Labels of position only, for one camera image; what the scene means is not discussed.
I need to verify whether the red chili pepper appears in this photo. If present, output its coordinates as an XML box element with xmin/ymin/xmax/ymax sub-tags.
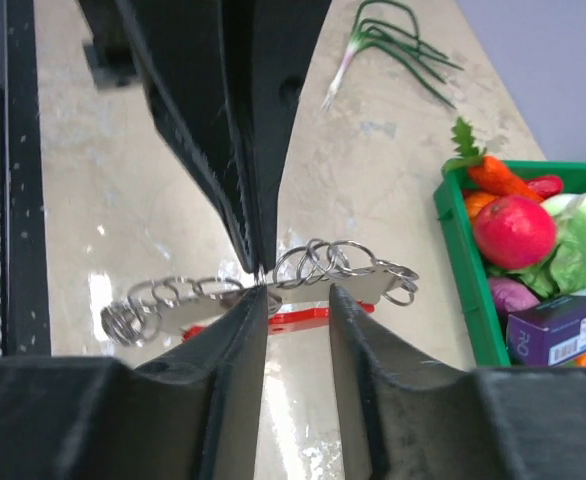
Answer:
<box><xmin>524</xmin><ymin>175</ymin><xmax>564</xmax><ymax>199</ymax></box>

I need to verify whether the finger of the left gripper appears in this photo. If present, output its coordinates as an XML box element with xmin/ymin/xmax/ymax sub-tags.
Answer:
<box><xmin>75</xmin><ymin>0</ymin><xmax>262</xmax><ymax>274</ymax></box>
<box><xmin>222</xmin><ymin>1</ymin><xmax>330</xmax><ymax>273</ymax></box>

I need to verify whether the red apple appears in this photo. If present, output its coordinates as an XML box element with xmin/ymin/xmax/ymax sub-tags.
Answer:
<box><xmin>472</xmin><ymin>195</ymin><xmax>557</xmax><ymax>270</ymax></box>

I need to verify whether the white green cabbage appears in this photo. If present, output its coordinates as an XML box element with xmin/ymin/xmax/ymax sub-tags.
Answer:
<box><xmin>519</xmin><ymin>193</ymin><xmax>586</xmax><ymax>299</ymax></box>

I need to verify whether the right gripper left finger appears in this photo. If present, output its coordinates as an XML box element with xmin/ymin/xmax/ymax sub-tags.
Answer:
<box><xmin>0</xmin><ymin>287</ymin><xmax>268</xmax><ymax>479</ymax></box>

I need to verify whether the green plastic bin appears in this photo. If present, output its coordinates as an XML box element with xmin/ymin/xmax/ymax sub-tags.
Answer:
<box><xmin>433</xmin><ymin>160</ymin><xmax>586</xmax><ymax>367</ymax></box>

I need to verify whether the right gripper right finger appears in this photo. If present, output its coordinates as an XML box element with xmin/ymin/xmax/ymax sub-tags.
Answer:
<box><xmin>329</xmin><ymin>286</ymin><xmax>586</xmax><ymax>479</ymax></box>

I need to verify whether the orange carrot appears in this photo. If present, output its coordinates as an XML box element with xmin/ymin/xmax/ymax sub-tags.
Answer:
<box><xmin>441</xmin><ymin>116</ymin><xmax>543</xmax><ymax>203</ymax></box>

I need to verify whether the green spring onion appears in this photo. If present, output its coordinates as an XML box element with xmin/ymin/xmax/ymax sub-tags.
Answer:
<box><xmin>321</xmin><ymin>0</ymin><xmax>464</xmax><ymax>110</ymax></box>

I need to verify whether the purple white box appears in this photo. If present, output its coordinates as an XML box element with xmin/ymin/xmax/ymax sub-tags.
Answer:
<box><xmin>506</xmin><ymin>288</ymin><xmax>586</xmax><ymax>367</ymax></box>

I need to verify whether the black base frame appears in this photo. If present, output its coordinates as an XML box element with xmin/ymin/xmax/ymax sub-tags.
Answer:
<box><xmin>0</xmin><ymin>1</ymin><xmax>51</xmax><ymax>356</ymax></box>

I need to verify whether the purple sweet potato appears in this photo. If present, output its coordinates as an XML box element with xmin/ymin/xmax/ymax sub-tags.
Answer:
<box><xmin>488</xmin><ymin>277</ymin><xmax>540</xmax><ymax>315</ymax></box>

